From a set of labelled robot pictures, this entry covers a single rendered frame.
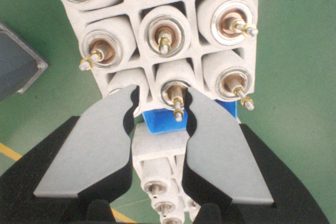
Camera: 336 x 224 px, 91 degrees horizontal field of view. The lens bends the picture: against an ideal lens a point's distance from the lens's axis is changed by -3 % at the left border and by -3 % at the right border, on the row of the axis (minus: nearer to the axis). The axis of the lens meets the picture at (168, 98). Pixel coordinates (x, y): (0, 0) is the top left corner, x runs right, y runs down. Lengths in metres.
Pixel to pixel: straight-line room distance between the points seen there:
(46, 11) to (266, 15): 0.67
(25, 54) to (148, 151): 0.51
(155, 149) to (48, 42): 0.50
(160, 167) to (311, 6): 0.68
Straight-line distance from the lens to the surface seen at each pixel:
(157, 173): 0.58
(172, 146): 0.58
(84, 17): 0.43
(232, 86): 0.35
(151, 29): 0.32
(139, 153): 0.61
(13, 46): 0.72
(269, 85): 0.74
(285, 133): 0.93
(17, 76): 0.66
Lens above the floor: 0.57
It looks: 60 degrees down
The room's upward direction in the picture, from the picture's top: 180 degrees clockwise
